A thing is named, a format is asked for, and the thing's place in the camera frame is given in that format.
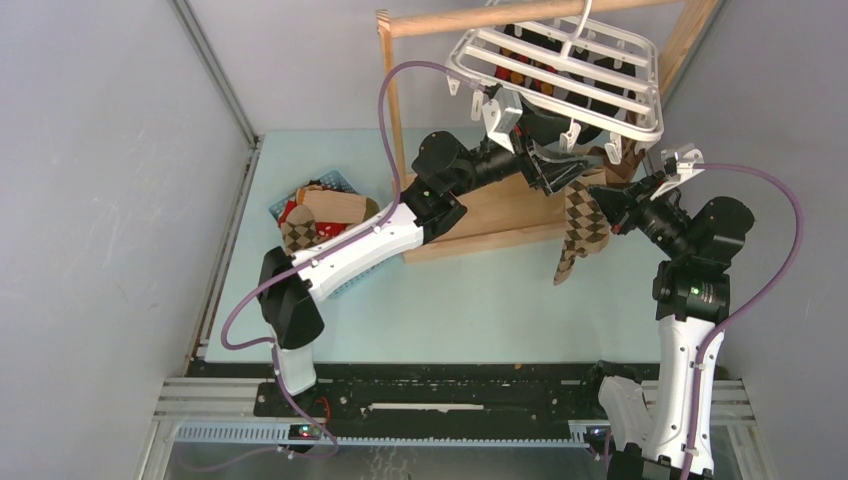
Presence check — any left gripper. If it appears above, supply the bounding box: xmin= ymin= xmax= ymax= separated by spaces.
xmin=446 ymin=93 xmax=600 ymax=198

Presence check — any brown argyle sock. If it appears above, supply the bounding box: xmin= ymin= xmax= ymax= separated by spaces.
xmin=553 ymin=178 xmax=611 ymax=285
xmin=280 ymin=205 xmax=321 ymax=255

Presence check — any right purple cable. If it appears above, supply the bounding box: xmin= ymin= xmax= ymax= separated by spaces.
xmin=678 ymin=162 xmax=806 ymax=480

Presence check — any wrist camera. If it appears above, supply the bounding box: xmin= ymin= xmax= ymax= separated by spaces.
xmin=650 ymin=143 xmax=704 ymax=200
xmin=482 ymin=85 xmax=523 ymax=153

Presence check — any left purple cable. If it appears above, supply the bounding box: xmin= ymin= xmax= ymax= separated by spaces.
xmin=219 ymin=60 xmax=492 ymax=462

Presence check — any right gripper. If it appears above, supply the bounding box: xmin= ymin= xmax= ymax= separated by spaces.
xmin=588 ymin=169 xmax=693 ymax=261

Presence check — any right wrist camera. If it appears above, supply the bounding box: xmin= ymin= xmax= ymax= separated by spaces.
xmin=650 ymin=143 xmax=704 ymax=200

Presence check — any purple cable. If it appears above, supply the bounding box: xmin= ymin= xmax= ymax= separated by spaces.
xmin=219 ymin=60 xmax=492 ymax=462
xmin=678 ymin=162 xmax=806 ymax=480

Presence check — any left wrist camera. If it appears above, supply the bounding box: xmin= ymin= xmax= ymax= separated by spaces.
xmin=482 ymin=85 xmax=523 ymax=153

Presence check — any wooden hanger rack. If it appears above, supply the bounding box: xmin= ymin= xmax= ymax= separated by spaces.
xmin=376 ymin=1 xmax=725 ymax=262

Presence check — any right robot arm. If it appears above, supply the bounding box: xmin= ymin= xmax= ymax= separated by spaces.
xmin=581 ymin=174 xmax=755 ymax=479

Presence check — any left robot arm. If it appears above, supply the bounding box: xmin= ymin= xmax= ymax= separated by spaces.
xmin=258 ymin=121 xmax=603 ymax=417

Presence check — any black sock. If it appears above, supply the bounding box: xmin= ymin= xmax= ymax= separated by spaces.
xmin=544 ymin=21 xmax=659 ymax=138

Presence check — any white plastic clip hanger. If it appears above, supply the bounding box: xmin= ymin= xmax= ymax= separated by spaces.
xmin=446 ymin=7 xmax=664 ymax=164

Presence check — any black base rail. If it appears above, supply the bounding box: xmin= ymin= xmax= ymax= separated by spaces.
xmin=254 ymin=360 xmax=637 ymax=442

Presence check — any plain brown sock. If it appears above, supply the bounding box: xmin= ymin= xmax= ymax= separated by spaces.
xmin=585 ymin=146 xmax=647 ymax=185

